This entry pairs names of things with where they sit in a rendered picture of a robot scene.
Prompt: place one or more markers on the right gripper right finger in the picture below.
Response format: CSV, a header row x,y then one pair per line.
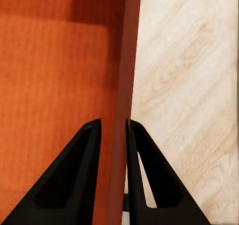
x,y
175,205

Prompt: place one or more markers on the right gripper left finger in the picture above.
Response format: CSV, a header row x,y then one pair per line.
x,y
65,193

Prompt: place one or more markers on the storage box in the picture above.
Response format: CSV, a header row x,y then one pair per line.
x,y
64,63

